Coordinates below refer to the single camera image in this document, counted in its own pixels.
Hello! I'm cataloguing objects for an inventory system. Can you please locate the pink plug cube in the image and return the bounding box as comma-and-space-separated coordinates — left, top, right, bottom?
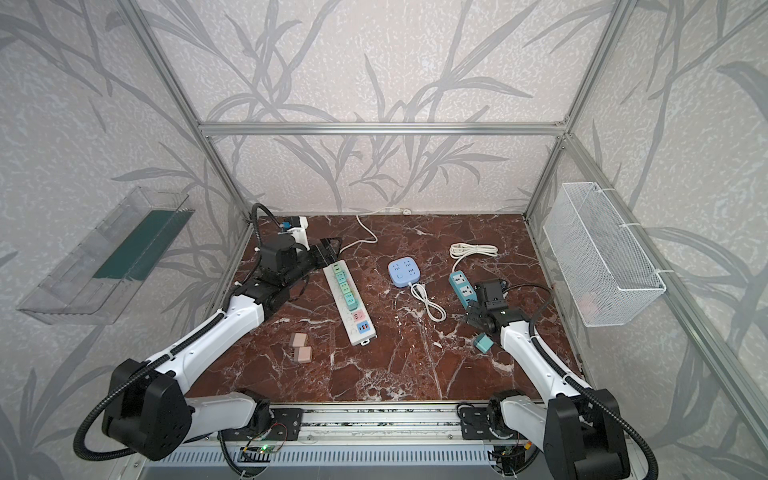
291, 332, 308, 348
293, 346, 312, 364

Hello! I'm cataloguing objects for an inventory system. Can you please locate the square blue power strip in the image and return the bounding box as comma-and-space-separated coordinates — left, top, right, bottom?
388, 257, 421, 288

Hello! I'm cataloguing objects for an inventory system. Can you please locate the long white pastel power strip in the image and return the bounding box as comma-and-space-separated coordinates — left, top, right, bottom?
323, 260, 377, 346

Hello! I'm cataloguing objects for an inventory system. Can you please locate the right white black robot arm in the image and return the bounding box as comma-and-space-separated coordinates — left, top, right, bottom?
450, 272, 660, 479

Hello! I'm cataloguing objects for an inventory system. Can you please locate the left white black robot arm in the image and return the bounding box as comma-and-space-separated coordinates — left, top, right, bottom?
73, 203, 342, 462

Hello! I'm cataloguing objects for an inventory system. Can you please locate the teal power strip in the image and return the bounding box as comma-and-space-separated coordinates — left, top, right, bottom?
449, 270, 477, 310

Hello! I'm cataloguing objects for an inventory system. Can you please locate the blue strip white cable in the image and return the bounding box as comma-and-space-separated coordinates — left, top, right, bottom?
409, 283, 448, 323

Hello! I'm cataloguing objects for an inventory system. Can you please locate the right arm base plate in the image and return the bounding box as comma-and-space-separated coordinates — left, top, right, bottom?
456, 390, 523, 441

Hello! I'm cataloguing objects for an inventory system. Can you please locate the white wire mesh basket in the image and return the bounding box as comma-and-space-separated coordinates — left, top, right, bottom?
543, 182, 666, 327

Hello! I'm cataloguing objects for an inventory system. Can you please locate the white power strip cable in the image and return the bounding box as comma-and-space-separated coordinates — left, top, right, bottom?
338, 207, 415, 254

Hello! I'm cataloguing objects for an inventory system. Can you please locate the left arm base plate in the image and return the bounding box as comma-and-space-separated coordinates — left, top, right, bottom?
223, 408, 304, 442

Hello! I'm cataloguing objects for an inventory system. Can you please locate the aluminium front rail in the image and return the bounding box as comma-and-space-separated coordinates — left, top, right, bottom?
125, 403, 631, 448

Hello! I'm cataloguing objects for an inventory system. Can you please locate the clear plastic wall tray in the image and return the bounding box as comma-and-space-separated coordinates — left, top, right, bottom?
17, 187, 194, 325

